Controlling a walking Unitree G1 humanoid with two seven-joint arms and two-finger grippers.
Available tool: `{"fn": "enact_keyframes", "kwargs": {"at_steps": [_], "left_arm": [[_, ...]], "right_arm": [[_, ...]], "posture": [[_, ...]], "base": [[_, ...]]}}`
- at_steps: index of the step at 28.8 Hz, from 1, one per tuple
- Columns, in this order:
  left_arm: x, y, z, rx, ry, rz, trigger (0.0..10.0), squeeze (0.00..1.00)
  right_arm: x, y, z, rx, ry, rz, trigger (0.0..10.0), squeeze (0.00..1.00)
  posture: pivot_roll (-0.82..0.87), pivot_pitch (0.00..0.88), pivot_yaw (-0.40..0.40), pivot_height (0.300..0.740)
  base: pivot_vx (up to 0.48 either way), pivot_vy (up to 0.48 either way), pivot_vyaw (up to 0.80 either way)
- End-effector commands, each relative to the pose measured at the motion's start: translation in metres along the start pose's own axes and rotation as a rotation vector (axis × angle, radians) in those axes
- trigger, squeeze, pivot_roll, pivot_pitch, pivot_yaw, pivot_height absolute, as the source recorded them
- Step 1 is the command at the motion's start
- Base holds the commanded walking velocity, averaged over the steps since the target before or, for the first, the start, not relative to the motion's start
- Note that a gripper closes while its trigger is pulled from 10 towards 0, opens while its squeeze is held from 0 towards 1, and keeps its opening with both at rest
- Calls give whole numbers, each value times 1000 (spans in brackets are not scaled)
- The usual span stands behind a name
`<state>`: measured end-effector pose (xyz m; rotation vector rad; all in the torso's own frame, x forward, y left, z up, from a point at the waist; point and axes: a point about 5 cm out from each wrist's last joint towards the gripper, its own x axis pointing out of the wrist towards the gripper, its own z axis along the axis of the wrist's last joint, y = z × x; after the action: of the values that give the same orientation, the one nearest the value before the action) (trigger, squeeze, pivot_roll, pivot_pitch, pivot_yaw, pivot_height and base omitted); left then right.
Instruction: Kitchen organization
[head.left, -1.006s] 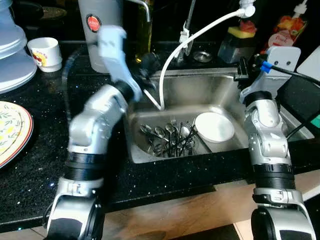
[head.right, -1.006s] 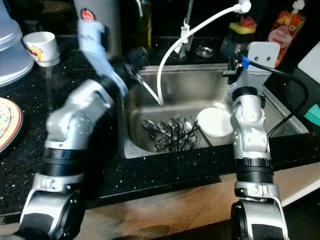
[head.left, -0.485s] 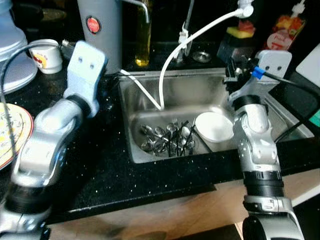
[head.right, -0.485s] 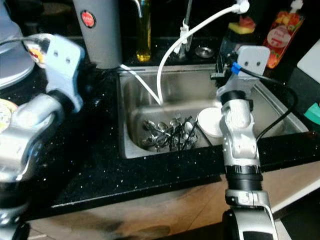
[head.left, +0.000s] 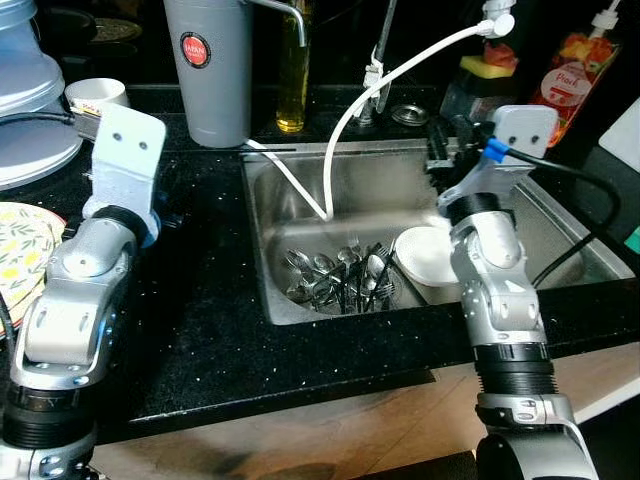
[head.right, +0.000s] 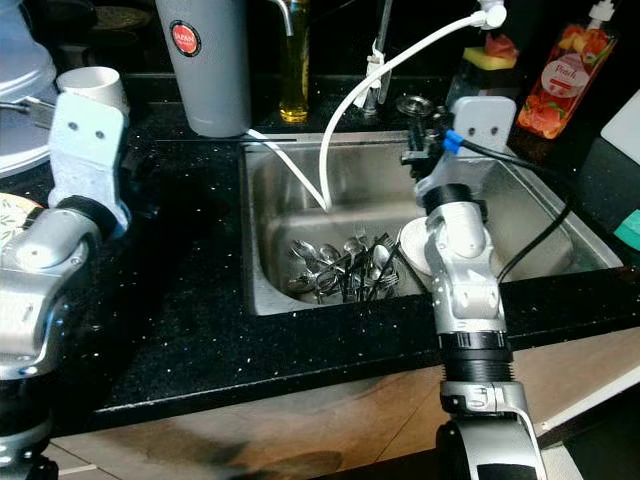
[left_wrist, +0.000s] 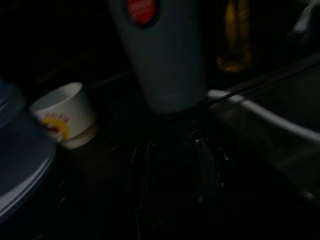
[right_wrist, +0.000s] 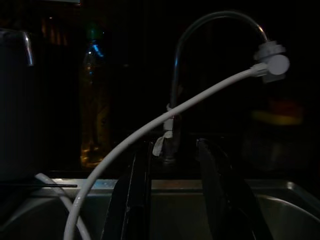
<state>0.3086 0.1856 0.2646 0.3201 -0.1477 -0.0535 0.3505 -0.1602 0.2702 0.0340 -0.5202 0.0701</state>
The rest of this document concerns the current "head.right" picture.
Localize white board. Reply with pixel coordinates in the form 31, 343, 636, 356
600, 88, 640, 136

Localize round metal sink strainer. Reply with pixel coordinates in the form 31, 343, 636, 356
395, 95, 433, 118

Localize yellow red sponge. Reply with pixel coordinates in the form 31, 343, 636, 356
465, 35, 521, 73

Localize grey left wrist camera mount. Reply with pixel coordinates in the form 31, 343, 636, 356
50, 92, 131, 236

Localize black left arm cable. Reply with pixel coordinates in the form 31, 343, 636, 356
0, 96, 61, 115

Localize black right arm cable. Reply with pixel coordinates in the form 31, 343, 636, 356
455, 135, 576, 283

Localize round brown trivet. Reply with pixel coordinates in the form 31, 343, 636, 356
95, 5, 151, 31

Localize white printed cup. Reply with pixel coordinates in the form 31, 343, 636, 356
56, 66, 126, 111

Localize grey water dispenser red logo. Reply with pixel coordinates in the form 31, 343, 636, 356
155, 0, 306, 138

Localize peach dish soap bottle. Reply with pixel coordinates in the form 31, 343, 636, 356
517, 0, 619, 141

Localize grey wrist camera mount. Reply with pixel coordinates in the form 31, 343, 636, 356
50, 92, 131, 236
418, 96, 516, 191

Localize chrome sink faucet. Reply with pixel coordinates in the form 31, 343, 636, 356
365, 0, 396, 116

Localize black sponge holder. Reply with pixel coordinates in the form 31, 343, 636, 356
445, 60, 521, 111

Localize white flexible hose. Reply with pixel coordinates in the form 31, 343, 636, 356
245, 5, 506, 211

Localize yellow oil bottle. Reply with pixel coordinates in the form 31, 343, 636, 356
278, 0, 311, 124

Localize white bowl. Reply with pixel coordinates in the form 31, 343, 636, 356
397, 218, 436, 279

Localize teal item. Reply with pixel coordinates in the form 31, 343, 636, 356
615, 210, 640, 251

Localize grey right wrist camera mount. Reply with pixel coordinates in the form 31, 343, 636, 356
418, 96, 516, 191

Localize small translucent plastic container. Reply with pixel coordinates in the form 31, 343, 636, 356
0, 0, 26, 36

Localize stainless steel sink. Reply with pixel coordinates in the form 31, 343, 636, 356
240, 128, 626, 317

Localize floral yellow plate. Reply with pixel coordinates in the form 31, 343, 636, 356
0, 192, 41, 241

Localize wooden cabinet front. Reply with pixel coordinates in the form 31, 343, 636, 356
50, 330, 640, 480

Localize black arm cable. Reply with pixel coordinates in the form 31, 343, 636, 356
455, 135, 576, 283
0, 96, 61, 115

